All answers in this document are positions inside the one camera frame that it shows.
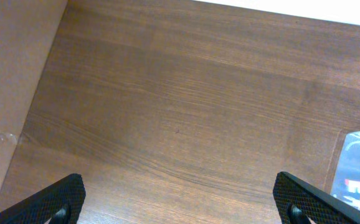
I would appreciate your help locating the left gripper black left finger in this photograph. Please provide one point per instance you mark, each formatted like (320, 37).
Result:
(60, 202)

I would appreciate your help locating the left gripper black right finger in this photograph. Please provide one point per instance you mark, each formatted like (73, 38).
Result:
(299, 202)

